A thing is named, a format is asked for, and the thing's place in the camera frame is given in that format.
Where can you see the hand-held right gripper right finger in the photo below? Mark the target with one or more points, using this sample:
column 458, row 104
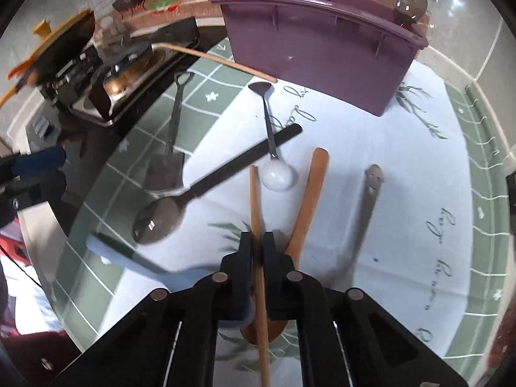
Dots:
column 267, row 258

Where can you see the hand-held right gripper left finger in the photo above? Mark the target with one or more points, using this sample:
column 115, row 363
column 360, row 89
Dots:
column 246, row 258

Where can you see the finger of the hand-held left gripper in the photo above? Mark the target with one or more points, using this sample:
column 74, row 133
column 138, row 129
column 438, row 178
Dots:
column 40, row 160
column 32, row 193

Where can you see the wooden chopstick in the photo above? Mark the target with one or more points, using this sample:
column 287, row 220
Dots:
column 254, row 201
column 217, row 59

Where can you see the wooden spoon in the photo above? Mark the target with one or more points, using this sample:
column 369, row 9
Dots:
column 315, row 185

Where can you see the purple plastic bin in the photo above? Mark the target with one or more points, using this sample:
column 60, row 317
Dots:
column 314, row 56

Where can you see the gas stove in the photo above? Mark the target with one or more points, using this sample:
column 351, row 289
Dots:
column 121, row 76

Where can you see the shovel-shaped metal spoon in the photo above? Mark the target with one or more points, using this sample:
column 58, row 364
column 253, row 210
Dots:
column 165, row 169

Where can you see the dark red cloth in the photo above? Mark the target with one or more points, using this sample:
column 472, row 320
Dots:
column 28, row 330

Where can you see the green and white tablecloth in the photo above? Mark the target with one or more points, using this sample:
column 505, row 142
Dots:
column 403, row 229

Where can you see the clear wine glass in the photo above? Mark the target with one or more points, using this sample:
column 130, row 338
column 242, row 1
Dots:
column 411, row 5

